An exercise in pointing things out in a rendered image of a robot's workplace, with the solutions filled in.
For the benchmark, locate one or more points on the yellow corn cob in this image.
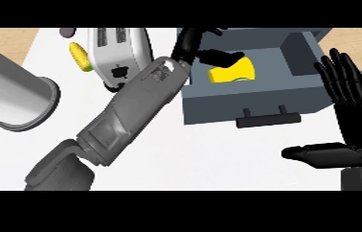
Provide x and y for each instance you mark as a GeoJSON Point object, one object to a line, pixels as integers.
{"type": "Point", "coordinates": [80, 57]}

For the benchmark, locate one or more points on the white toaster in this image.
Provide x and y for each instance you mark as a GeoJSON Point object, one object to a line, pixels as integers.
{"type": "Point", "coordinates": [117, 55]}

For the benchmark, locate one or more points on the purple round object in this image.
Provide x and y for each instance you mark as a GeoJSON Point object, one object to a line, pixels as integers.
{"type": "Point", "coordinates": [66, 32]}

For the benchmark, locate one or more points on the grey drawer front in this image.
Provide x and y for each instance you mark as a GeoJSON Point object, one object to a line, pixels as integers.
{"type": "Point", "coordinates": [221, 103]}

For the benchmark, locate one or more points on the yellow cup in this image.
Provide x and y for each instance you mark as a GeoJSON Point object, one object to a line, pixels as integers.
{"type": "Point", "coordinates": [233, 74]}

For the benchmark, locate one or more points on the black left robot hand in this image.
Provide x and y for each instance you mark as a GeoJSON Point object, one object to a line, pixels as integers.
{"type": "Point", "coordinates": [186, 45]}

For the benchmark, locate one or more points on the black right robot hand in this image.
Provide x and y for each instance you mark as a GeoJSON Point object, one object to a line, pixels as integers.
{"type": "Point", "coordinates": [346, 127]}

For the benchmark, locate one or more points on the grey open drawer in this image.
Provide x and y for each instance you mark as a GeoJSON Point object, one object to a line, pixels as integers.
{"type": "Point", "coordinates": [269, 50]}

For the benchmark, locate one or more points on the grey cylindrical pot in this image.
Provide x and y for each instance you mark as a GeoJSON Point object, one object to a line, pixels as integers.
{"type": "Point", "coordinates": [24, 98]}

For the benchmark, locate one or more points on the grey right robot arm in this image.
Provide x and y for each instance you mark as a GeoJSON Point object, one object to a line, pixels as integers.
{"type": "Point", "coordinates": [352, 180]}

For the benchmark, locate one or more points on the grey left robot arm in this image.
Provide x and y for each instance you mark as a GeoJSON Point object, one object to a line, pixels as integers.
{"type": "Point", "coordinates": [127, 111]}

